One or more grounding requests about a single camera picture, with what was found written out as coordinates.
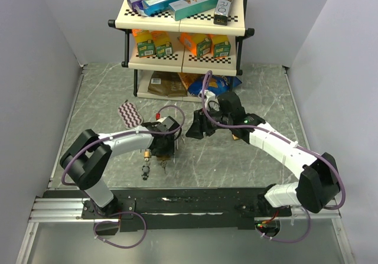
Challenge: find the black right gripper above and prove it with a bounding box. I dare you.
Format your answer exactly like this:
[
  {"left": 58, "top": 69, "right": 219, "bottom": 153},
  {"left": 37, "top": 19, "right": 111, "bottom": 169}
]
[{"left": 185, "top": 105, "right": 233, "bottom": 139}]

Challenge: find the small brass padlock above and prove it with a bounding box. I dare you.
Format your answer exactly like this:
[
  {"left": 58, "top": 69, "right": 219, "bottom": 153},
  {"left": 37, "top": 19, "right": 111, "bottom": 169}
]
[{"left": 144, "top": 149, "right": 151, "bottom": 160}]

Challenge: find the key with panda keychain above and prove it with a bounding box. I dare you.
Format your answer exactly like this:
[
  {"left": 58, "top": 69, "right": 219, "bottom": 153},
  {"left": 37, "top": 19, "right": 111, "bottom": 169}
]
[{"left": 141, "top": 158, "right": 151, "bottom": 181}]

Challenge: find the large brass padlock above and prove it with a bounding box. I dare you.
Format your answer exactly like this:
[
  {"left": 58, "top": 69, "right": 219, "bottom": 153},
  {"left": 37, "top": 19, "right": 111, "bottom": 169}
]
[{"left": 157, "top": 134, "right": 181, "bottom": 161}]

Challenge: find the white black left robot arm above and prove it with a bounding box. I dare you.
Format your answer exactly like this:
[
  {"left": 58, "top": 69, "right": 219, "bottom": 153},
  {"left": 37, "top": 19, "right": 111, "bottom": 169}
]
[{"left": 59, "top": 117, "right": 182, "bottom": 218}]

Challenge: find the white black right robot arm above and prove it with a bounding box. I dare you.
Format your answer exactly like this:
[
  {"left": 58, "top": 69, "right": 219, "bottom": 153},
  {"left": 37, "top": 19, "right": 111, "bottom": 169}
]
[{"left": 185, "top": 90, "right": 343, "bottom": 216}]

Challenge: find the blue chips bag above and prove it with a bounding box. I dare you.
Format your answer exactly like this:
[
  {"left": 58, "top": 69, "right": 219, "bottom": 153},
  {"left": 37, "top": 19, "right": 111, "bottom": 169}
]
[{"left": 187, "top": 76, "right": 242, "bottom": 96}]

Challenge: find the orange snack bag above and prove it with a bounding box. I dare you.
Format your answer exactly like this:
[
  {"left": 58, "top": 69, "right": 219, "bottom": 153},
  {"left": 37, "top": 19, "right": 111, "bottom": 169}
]
[{"left": 178, "top": 73, "right": 202, "bottom": 90}]

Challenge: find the brown snack bag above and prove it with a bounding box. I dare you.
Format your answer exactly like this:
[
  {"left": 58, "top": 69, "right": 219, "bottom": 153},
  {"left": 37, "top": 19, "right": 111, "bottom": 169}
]
[{"left": 148, "top": 71, "right": 187, "bottom": 97}]

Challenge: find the purple striped sponge pad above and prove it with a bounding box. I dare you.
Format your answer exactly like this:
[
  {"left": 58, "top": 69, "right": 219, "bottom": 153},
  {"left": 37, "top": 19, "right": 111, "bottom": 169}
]
[{"left": 118, "top": 101, "right": 144, "bottom": 129}]

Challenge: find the orange green box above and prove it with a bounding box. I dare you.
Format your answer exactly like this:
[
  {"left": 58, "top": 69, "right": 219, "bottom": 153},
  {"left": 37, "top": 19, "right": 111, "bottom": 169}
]
[
  {"left": 151, "top": 31, "right": 173, "bottom": 58},
  {"left": 208, "top": 34, "right": 232, "bottom": 58},
  {"left": 179, "top": 32, "right": 211, "bottom": 57},
  {"left": 132, "top": 29, "right": 155, "bottom": 57}
]

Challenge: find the cream three-tier shelf rack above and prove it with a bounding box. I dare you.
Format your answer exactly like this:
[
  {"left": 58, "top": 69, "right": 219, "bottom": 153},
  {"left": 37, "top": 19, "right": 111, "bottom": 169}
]
[{"left": 107, "top": 0, "right": 255, "bottom": 105}]

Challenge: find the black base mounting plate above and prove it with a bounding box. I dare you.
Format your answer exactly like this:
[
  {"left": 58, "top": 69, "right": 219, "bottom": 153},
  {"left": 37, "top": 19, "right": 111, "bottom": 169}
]
[{"left": 81, "top": 187, "right": 292, "bottom": 233}]

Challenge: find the teal RIO box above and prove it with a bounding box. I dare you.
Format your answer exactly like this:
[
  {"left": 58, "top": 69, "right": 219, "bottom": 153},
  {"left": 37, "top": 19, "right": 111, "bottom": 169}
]
[{"left": 168, "top": 0, "right": 218, "bottom": 21}]

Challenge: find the silver RIO box right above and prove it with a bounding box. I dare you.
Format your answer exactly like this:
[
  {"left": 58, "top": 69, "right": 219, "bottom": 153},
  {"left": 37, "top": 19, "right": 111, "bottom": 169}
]
[{"left": 213, "top": 0, "right": 233, "bottom": 26}]

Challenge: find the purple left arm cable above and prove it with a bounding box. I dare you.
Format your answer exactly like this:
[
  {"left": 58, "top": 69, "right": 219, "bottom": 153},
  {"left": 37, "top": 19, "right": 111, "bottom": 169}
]
[{"left": 61, "top": 104, "right": 186, "bottom": 187}]

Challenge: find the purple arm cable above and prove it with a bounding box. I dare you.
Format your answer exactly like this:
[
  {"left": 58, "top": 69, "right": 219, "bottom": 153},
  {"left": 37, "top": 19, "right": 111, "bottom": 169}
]
[
  {"left": 61, "top": 104, "right": 186, "bottom": 187},
  {"left": 200, "top": 70, "right": 346, "bottom": 211}
]

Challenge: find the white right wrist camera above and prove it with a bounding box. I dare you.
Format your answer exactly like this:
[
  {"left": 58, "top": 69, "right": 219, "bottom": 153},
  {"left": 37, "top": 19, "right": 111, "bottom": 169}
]
[{"left": 201, "top": 90, "right": 216, "bottom": 110}]

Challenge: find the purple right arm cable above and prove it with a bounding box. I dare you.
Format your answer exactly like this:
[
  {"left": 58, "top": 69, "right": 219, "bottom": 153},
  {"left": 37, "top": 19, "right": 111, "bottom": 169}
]
[{"left": 200, "top": 70, "right": 346, "bottom": 211}]

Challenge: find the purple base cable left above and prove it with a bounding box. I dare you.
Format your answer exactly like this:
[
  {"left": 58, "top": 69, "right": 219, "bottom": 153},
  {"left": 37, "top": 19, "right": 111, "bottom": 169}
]
[{"left": 93, "top": 212, "right": 147, "bottom": 249}]

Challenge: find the aluminium rail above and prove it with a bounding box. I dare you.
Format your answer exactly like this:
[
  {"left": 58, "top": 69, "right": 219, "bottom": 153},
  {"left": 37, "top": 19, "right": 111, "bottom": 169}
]
[{"left": 28, "top": 195, "right": 95, "bottom": 224}]

